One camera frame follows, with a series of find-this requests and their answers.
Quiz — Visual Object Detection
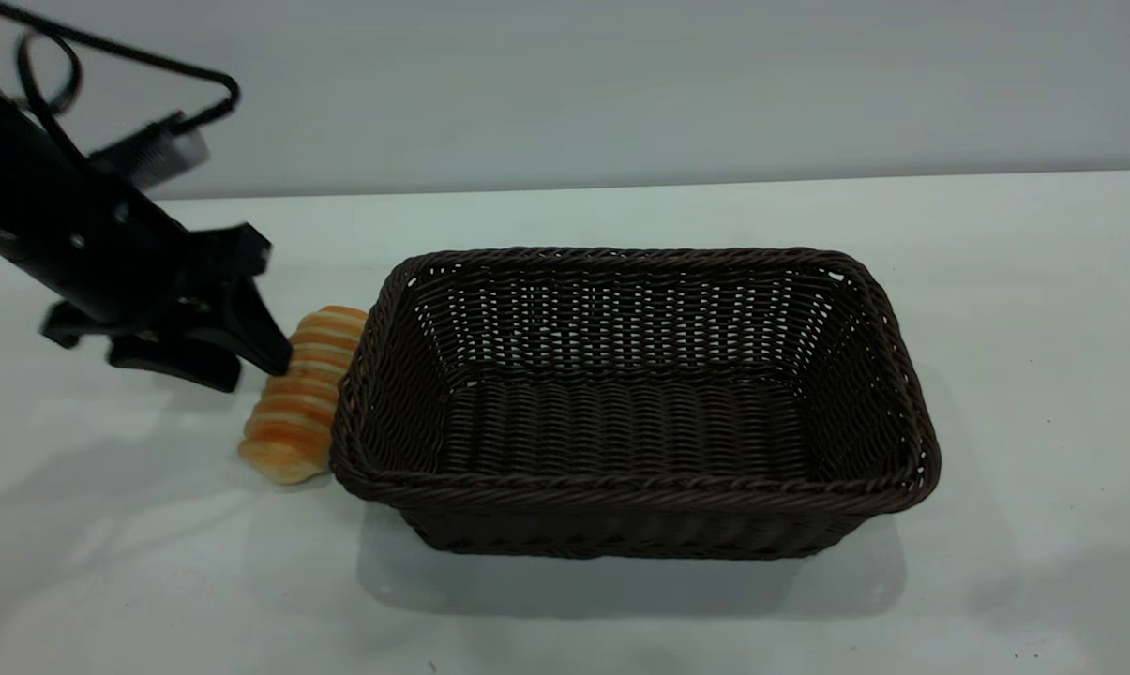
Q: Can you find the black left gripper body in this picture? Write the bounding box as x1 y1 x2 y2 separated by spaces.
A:
39 187 275 344

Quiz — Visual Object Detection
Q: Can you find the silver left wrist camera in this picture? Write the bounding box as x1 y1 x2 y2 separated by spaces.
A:
89 111 211 191

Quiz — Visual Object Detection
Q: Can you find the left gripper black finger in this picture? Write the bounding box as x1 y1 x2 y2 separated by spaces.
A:
107 332 244 394
210 277 294 378

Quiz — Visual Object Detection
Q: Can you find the long black camera cable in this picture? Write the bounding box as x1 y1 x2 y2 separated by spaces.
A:
0 0 243 134

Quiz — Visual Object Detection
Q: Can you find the dark brown wicker basket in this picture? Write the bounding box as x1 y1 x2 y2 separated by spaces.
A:
329 247 942 562

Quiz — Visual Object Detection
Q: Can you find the striped orange bread roll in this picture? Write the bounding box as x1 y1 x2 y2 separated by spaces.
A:
237 305 370 486

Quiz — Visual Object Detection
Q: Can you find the looped black cable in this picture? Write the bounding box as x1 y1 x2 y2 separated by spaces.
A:
15 32 92 162

